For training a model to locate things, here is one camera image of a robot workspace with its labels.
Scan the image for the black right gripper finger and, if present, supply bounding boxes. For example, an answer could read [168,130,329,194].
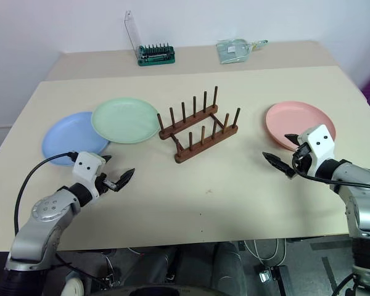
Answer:
[261,151,297,180]
[284,133,303,152]

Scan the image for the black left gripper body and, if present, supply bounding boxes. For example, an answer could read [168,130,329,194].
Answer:
[95,172,118,195]

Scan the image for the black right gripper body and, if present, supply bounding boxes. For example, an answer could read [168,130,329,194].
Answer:
[291,142,317,178]

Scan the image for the wooden dish rack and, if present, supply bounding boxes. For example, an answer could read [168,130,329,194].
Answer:
[156,86,242,164]

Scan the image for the pink plate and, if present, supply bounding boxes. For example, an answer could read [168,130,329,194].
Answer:
[265,101,339,152]

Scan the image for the green plate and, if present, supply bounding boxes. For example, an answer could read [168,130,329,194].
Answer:
[91,97,160,145]

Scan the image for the blue plate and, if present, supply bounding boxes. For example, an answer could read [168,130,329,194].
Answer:
[41,111,112,168]

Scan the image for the clear plastic bag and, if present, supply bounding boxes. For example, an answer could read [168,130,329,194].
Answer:
[216,39,254,65]

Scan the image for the white wheel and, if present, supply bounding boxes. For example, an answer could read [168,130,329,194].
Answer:
[62,276,84,296]

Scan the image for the green screwdriver bit set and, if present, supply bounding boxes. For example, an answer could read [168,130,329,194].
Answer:
[123,9,177,67]

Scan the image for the small grey plug box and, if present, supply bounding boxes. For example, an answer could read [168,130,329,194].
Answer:
[257,269,273,283]

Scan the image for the dark grey rounded shape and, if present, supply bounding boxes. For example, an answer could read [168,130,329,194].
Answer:
[212,242,248,296]

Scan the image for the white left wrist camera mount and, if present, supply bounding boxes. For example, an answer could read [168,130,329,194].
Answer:
[72,151,107,199]

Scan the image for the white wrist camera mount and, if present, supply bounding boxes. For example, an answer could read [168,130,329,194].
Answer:
[297,124,335,180]
[72,151,107,199]

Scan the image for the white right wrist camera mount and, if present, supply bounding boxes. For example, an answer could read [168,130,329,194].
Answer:
[297,124,335,180]

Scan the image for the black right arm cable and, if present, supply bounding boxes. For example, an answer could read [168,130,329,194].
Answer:
[291,147,370,190]

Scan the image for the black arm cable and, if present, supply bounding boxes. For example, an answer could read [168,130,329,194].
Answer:
[291,147,370,190]
[14,151,78,237]

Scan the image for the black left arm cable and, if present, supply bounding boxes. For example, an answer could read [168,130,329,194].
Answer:
[14,151,78,237]

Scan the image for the white cable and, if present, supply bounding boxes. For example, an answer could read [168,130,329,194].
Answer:
[242,238,280,266]

